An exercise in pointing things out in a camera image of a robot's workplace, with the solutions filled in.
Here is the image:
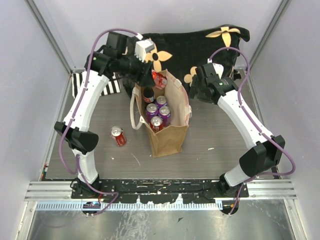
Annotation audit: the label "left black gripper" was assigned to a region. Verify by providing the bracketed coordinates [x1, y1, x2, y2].
[117, 49, 155, 87]

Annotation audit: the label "purple grape can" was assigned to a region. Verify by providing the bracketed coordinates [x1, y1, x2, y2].
[145, 103, 159, 123]
[158, 106, 171, 127]
[155, 95, 168, 109]

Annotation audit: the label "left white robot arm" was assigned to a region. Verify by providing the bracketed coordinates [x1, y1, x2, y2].
[54, 28, 156, 198]

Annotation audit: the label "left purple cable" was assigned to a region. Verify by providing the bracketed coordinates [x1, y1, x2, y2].
[58, 28, 143, 217]

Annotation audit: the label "black white striped cloth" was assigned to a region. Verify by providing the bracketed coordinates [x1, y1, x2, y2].
[71, 71, 122, 99]

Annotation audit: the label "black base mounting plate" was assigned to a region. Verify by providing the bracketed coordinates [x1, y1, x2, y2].
[69, 178, 240, 205]

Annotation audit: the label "purple grape can front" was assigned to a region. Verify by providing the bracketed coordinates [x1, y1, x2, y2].
[158, 106, 171, 127]

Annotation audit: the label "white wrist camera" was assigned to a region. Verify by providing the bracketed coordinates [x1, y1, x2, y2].
[134, 39, 155, 62]
[210, 62, 224, 79]

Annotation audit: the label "red cola can back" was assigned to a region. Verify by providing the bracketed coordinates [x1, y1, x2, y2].
[150, 116, 164, 133]

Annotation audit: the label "black flower-pattern pillow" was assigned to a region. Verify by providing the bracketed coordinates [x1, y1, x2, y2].
[116, 24, 251, 100]

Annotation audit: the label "glass cola bottle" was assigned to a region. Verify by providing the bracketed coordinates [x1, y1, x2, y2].
[142, 87, 155, 106]

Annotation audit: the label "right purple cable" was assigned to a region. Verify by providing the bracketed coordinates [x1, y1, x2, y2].
[207, 46, 296, 217]

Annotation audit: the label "aluminium rail frame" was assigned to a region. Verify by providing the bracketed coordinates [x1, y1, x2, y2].
[24, 179, 297, 214]

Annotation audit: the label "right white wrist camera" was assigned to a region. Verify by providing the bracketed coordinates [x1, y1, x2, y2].
[210, 62, 224, 79]

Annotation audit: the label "brown jute canvas bag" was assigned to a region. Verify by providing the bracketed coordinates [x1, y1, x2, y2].
[130, 70, 192, 158]

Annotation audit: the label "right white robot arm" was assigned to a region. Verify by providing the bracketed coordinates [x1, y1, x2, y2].
[188, 63, 285, 197]

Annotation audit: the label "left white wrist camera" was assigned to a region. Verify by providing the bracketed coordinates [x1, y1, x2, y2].
[134, 39, 155, 62]

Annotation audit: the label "purple grape can back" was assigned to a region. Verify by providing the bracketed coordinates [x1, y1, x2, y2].
[155, 95, 168, 109]

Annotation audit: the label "red cola can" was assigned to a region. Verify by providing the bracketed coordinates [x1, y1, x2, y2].
[151, 70, 168, 90]
[150, 116, 164, 133]
[110, 126, 127, 147]

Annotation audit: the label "purple cable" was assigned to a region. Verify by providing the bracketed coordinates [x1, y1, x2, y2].
[207, 46, 296, 217]
[58, 28, 143, 217]

